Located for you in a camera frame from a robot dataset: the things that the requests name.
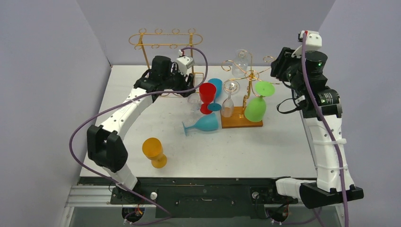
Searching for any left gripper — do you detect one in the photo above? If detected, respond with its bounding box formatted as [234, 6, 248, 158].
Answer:
[162, 65, 195, 97]

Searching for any clear patterned wine glass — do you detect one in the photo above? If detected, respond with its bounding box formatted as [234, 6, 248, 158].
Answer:
[231, 49, 249, 78]

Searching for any blue plastic goblet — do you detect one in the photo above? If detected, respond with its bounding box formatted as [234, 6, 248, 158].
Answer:
[208, 78, 223, 112]
[182, 113, 219, 136]

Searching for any green plastic goblet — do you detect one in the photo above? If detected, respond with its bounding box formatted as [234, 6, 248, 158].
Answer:
[244, 81, 275, 122]

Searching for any small clear front wine glass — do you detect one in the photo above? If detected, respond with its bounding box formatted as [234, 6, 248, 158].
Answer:
[220, 79, 240, 118]

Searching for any gold hook rack wooden base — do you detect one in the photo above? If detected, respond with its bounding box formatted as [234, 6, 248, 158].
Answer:
[220, 52, 281, 129]

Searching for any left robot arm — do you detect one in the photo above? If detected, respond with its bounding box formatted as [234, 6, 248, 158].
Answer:
[87, 55, 195, 203]

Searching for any clear glass near red goblet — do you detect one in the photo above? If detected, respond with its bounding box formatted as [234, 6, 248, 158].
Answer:
[187, 93, 202, 124]

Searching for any red plastic goblet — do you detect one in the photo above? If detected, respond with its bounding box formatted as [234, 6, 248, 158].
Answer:
[199, 83, 216, 115]

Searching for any orange plastic goblet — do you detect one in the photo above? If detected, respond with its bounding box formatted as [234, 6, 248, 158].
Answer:
[142, 138, 167, 168]

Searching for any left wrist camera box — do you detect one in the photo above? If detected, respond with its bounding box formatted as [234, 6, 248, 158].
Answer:
[176, 50, 194, 76]

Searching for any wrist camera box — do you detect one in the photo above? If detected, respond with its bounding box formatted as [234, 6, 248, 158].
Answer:
[176, 50, 194, 76]
[291, 30, 323, 58]

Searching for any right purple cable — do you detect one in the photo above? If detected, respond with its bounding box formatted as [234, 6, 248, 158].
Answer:
[300, 32, 350, 227]

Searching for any purple cable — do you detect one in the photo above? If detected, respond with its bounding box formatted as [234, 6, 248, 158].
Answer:
[300, 32, 350, 227]
[69, 47, 209, 226]

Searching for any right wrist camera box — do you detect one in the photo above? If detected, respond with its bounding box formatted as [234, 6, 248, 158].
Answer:
[291, 30, 323, 58]

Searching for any tall gold wire glass rack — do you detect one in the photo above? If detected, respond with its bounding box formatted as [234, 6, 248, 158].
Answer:
[129, 28, 203, 100]

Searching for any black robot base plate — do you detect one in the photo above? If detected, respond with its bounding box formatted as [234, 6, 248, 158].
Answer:
[110, 177, 298, 219]

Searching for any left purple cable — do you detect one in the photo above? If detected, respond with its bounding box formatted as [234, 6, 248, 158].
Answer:
[69, 47, 209, 226]

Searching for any aluminium table frame rail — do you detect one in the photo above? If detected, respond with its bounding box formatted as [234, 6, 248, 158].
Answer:
[288, 66, 348, 206]

